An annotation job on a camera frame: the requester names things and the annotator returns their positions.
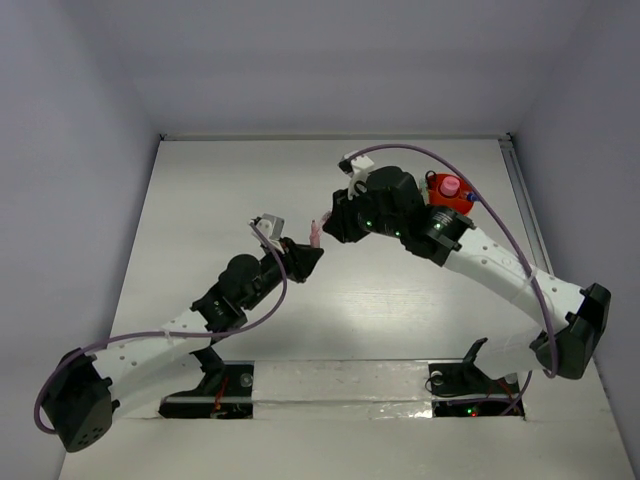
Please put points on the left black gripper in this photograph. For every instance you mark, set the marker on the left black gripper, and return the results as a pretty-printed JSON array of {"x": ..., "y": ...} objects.
[{"x": 298, "y": 260}]

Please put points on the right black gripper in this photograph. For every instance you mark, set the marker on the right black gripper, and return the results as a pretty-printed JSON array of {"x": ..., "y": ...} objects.
[{"x": 342, "y": 220}]

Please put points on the pink transparent pen cap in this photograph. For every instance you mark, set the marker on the pink transparent pen cap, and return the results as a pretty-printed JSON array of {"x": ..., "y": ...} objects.
[{"x": 326, "y": 216}]

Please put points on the pink highlighter pen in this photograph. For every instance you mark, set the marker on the pink highlighter pen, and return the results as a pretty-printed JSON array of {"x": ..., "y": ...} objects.
[{"x": 315, "y": 234}]

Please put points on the black scissors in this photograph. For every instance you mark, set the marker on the black scissors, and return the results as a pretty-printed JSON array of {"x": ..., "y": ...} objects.
[{"x": 430, "y": 176}]

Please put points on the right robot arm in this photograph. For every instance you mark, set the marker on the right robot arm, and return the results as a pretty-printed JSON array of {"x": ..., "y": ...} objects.
[{"x": 387, "y": 201}]

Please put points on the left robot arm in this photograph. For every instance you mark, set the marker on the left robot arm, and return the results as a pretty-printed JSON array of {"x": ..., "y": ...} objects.
[{"x": 94, "y": 386}]

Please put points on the orange round container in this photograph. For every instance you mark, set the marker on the orange round container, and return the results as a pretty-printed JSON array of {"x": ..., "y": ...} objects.
[{"x": 432, "y": 196}]

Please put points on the pink glue bottle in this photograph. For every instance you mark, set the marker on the pink glue bottle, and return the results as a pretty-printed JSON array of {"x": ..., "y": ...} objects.
[{"x": 449, "y": 186}]

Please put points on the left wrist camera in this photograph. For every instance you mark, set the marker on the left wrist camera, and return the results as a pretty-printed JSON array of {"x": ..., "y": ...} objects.
[{"x": 267, "y": 229}]

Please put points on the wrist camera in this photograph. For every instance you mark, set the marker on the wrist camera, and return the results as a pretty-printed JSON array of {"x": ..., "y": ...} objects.
[
  {"x": 267, "y": 229},
  {"x": 357, "y": 169}
]

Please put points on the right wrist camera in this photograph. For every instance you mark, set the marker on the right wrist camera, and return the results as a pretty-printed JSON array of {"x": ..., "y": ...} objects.
[{"x": 357, "y": 169}]

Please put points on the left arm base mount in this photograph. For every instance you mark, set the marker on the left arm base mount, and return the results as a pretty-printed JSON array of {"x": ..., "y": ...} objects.
[{"x": 223, "y": 393}]

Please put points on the aluminium rail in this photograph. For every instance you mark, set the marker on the aluminium rail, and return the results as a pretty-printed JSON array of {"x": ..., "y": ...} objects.
[{"x": 525, "y": 206}]

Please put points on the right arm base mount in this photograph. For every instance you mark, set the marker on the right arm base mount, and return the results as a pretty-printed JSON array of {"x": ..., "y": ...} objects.
[{"x": 460, "y": 389}]

